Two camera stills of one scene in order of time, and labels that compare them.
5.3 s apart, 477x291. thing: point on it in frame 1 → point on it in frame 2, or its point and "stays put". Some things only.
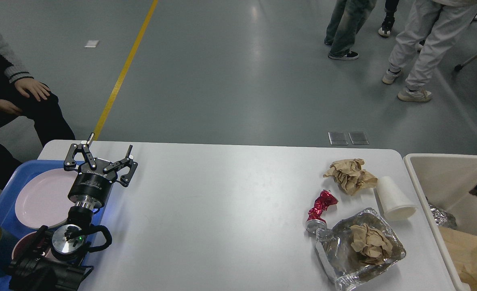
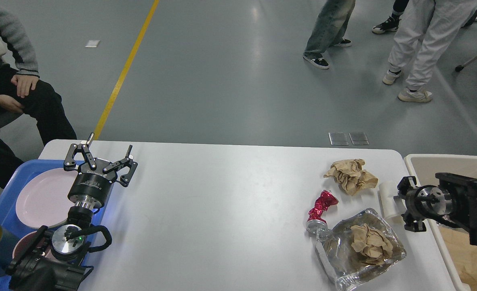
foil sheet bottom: [347, 269] stays put
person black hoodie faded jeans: [347, 17] → [328, 31]
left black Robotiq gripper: [95, 177] stays put
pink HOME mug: [24, 245] stays put
